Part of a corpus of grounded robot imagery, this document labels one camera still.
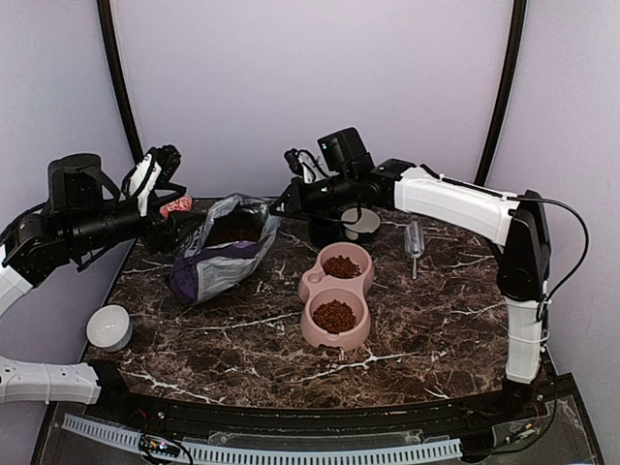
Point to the black front frame rail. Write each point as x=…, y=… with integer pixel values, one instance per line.
x=179, y=418

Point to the grey slotted cable duct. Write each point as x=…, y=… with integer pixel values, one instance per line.
x=233, y=448

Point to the pink double pet bowl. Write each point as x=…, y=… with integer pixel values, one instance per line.
x=316, y=288

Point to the white ceramic pet bowl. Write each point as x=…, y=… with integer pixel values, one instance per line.
x=360, y=225

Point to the metal food scoop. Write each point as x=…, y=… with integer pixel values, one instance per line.
x=414, y=245

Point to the purple pet food bag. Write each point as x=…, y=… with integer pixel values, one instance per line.
x=227, y=247

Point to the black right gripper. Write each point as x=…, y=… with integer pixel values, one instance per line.
x=299, y=204

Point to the dark green mug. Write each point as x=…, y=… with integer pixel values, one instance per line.
x=324, y=231

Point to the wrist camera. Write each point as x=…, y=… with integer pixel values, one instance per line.
x=148, y=184
x=304, y=164

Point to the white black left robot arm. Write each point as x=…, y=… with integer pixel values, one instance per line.
x=85, y=215

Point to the white grey round bowl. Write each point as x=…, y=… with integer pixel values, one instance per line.
x=110, y=328

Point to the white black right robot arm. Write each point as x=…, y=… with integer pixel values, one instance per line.
x=515, y=224

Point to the red patterned small bowl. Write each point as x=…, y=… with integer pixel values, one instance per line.
x=182, y=204

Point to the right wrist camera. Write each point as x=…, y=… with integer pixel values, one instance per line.
x=304, y=164

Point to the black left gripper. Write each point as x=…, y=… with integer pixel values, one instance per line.
x=163, y=235

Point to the brown kibble in bowl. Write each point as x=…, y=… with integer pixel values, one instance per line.
x=341, y=267

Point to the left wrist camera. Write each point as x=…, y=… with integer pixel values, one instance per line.
x=148, y=184

